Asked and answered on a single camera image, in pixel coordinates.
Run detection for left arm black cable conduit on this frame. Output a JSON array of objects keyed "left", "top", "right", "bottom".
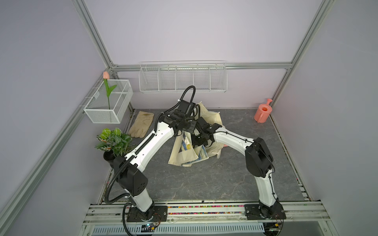
[{"left": 104, "top": 85, "right": 197, "bottom": 236}]

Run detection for pink watering can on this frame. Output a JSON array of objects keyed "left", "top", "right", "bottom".
[{"left": 254, "top": 99, "right": 273, "bottom": 124}]

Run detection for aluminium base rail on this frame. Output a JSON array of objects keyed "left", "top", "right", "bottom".
[{"left": 79, "top": 200, "right": 338, "bottom": 236}]

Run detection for white wire shelf rack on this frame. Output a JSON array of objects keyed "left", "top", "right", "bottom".
[{"left": 139, "top": 61, "right": 228, "bottom": 92}]

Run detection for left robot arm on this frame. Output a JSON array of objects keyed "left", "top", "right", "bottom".
[{"left": 104, "top": 109, "right": 196, "bottom": 222}]

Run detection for green potted plant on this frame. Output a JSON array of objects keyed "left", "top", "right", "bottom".
[{"left": 95, "top": 128, "right": 136, "bottom": 168}]

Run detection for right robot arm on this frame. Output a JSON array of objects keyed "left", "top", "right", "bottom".
[{"left": 192, "top": 118, "right": 286, "bottom": 221}]

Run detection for pink artificial tulip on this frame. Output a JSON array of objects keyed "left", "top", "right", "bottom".
[{"left": 103, "top": 71, "right": 117, "bottom": 109}]

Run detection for beige work glove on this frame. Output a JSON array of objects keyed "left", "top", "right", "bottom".
[{"left": 128, "top": 111, "right": 154, "bottom": 138}]

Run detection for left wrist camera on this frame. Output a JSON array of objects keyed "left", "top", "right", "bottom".
[{"left": 174, "top": 100, "right": 195, "bottom": 118}]

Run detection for white mesh basket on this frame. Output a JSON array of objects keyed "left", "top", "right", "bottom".
[{"left": 83, "top": 79, "right": 133, "bottom": 124}]

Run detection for cream starry night tote bag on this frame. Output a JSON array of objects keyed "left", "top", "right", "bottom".
[{"left": 167, "top": 101, "right": 226, "bottom": 167}]

